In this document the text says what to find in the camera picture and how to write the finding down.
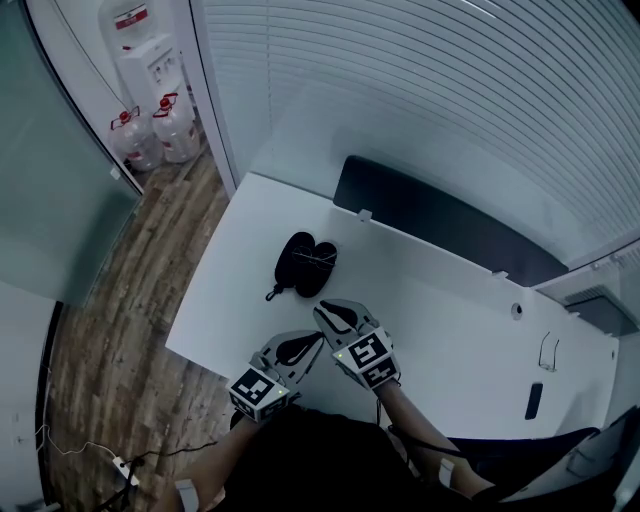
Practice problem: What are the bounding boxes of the thin wire-frame glasses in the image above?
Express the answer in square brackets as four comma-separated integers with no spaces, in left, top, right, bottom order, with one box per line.
[291,244,337,270]

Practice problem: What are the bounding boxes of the dark thin-frame glasses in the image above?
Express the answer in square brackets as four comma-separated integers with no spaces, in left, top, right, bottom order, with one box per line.
[538,330,560,374]

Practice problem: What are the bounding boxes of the person's left forearm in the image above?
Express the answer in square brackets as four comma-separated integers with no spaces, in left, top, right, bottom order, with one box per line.
[159,414,261,512]

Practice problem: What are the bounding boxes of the black office chair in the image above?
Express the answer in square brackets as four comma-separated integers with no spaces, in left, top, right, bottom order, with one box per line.
[444,405,640,512]

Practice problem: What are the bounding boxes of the large water bottle red label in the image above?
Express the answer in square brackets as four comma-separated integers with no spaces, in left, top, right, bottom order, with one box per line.
[97,0,154,51]

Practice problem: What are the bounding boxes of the short dark desk divider panel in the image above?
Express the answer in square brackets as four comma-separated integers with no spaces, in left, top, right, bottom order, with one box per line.
[564,294,639,337]

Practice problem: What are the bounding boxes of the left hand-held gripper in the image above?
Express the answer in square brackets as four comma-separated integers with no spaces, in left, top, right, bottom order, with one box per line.
[227,330,327,423]

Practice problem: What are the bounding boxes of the thin black floor cable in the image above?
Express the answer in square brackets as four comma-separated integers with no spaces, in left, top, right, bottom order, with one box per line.
[127,439,221,464]

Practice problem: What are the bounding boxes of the person's right forearm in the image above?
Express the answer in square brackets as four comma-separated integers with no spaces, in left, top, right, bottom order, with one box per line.
[377,382,496,501]

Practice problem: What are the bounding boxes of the person's black clothing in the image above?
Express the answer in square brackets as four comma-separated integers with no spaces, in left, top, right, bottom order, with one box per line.
[199,404,476,512]

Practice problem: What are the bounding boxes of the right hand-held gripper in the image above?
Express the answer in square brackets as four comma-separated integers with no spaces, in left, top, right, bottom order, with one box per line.
[313,298,403,391]

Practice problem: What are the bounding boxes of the thin white cable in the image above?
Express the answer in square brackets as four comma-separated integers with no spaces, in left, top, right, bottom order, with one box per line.
[32,424,119,459]

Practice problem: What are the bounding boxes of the black glasses case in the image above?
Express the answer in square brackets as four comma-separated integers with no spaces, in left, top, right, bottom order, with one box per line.
[264,231,339,302]

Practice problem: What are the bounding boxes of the white power strip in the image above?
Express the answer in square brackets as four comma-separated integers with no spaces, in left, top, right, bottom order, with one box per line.
[112,455,141,489]

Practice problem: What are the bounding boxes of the black smartphone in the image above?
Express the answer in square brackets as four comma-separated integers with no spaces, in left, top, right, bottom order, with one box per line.
[524,382,544,421]

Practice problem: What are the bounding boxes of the frosted glass door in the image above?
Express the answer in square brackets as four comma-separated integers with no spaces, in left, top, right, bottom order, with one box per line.
[0,0,144,309]

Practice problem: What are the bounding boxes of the white water dispenser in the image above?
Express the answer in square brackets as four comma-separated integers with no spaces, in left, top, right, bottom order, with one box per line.
[115,33,182,109]

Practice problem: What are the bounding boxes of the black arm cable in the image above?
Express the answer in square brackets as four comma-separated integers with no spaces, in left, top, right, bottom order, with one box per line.
[374,394,464,459]

